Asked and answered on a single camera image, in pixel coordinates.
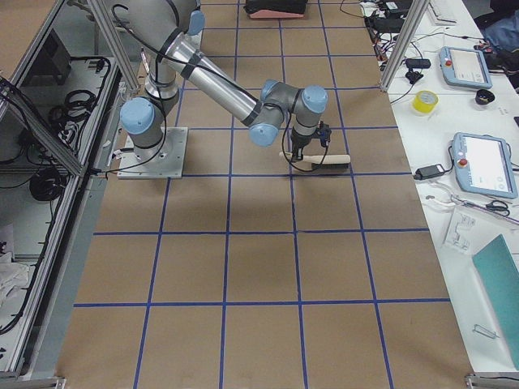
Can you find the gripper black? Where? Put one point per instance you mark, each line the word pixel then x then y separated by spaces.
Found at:
pixel 300 143

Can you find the beige hand brush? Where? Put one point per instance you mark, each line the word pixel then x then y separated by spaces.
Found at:
pixel 318 161

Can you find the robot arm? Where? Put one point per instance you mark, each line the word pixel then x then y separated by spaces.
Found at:
pixel 163 29

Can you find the bin with black bag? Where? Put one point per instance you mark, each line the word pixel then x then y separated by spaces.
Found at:
pixel 275 9

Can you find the black power adapter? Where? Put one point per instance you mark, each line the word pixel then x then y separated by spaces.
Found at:
pixel 429 172

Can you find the yellow tape roll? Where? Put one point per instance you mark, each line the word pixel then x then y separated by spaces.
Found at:
pixel 425 101

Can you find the far blue teach pendant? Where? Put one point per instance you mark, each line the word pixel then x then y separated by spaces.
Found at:
pixel 465 68

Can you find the blue teach pendant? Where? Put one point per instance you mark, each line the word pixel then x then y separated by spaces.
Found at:
pixel 482 165
pixel 465 68

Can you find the near blue teach pendant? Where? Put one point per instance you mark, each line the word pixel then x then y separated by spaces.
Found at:
pixel 482 165

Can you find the black scissors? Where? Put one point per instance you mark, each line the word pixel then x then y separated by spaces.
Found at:
pixel 498 207

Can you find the teal notebook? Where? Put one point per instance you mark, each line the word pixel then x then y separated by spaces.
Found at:
pixel 499 275

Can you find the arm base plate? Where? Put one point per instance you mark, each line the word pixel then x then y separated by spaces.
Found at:
pixel 165 160

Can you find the aluminium frame post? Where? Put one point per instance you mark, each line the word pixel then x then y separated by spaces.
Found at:
pixel 416 12

